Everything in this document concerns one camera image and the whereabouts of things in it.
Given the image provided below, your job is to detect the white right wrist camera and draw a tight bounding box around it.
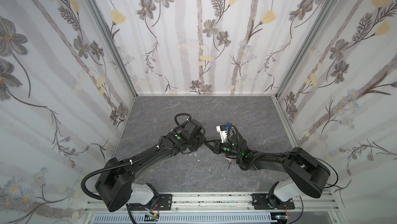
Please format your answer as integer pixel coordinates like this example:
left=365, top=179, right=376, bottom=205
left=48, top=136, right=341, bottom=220
left=216, top=125, right=230, bottom=143

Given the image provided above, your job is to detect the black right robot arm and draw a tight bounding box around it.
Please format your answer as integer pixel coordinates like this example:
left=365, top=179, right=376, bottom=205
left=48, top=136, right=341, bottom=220
left=205, top=135, right=331, bottom=209

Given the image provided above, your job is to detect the white slotted cable duct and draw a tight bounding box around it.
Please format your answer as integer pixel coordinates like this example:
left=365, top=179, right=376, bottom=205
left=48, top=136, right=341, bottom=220
left=92, top=213, right=274, bottom=224

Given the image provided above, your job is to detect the brass and silver key bunch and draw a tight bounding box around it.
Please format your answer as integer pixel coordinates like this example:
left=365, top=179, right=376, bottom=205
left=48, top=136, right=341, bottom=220
left=225, top=157, right=233, bottom=169

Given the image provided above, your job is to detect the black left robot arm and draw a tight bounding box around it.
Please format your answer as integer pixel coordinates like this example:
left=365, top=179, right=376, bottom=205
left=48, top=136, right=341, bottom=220
left=95, top=119, right=205, bottom=212

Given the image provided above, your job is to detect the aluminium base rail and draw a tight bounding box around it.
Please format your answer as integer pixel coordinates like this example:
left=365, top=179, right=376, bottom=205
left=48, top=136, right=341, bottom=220
left=83, top=192, right=342, bottom=215

